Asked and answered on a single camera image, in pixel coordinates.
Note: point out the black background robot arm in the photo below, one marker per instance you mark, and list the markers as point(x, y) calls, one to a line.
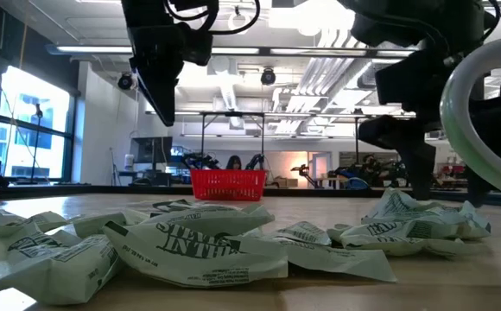
point(304, 170)
point(198, 160)
point(255, 160)

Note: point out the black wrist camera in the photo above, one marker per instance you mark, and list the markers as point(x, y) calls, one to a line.
point(382, 131)
point(198, 45)

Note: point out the black background frame stand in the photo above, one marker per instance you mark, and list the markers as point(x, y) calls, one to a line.
point(357, 164)
point(233, 114)

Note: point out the dark computer monitor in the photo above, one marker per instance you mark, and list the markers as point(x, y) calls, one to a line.
point(151, 150)

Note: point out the white container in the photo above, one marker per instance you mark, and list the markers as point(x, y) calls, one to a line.
point(128, 162)

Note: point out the black tripod stand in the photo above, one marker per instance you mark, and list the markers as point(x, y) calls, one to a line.
point(37, 142)

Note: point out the large window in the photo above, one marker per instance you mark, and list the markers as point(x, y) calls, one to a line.
point(34, 99)

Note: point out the black aluminium table frame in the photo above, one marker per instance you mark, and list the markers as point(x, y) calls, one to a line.
point(103, 190)

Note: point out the black ceiling camera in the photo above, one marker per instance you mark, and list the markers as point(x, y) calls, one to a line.
point(268, 77)
point(125, 81)

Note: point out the blue round object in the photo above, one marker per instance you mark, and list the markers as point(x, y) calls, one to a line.
point(357, 183)

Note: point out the white ribbed ceiling panel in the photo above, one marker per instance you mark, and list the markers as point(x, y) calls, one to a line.
point(319, 78)

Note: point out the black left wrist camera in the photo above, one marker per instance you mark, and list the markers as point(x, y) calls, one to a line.
point(198, 45)

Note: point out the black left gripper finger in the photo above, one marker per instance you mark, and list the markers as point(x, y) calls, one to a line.
point(141, 84)
point(162, 95)

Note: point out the long ceiling light bar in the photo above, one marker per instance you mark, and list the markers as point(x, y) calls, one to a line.
point(103, 49)

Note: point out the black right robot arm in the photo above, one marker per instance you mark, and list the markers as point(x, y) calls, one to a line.
point(406, 21)

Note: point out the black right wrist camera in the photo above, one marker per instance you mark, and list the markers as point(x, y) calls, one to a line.
point(382, 131)

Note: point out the cardboard box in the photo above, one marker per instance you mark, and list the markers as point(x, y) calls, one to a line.
point(285, 182)

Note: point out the red plastic mesh basket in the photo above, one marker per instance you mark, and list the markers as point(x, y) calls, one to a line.
point(229, 185)

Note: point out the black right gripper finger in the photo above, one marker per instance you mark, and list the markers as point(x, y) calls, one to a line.
point(419, 173)
point(479, 181)

